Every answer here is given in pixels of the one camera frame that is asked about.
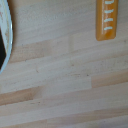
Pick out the orange rectangular bar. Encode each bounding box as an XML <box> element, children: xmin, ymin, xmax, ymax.
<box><xmin>95</xmin><ymin>0</ymin><xmax>119</xmax><ymax>42</ymax></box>

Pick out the white floral rim plate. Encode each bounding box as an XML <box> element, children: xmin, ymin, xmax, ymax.
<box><xmin>0</xmin><ymin>0</ymin><xmax>14</xmax><ymax>74</ymax></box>

